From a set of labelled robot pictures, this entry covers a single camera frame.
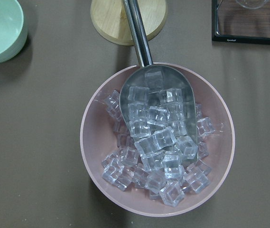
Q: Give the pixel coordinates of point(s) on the metal ice scoop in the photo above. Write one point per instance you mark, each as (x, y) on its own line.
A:
(172, 78)

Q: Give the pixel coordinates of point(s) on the pink bowl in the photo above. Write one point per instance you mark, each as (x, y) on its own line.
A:
(97, 140)

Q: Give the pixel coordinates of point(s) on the clear ice cubes pile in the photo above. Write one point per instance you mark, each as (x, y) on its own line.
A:
(155, 151)

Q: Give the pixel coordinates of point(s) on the wooden mug tree stand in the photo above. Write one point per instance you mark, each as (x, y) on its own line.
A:
(110, 20)

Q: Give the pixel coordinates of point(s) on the black framed wooden tray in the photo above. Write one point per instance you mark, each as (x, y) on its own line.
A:
(241, 21)

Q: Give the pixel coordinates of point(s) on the green bowl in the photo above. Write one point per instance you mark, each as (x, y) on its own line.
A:
(13, 29)

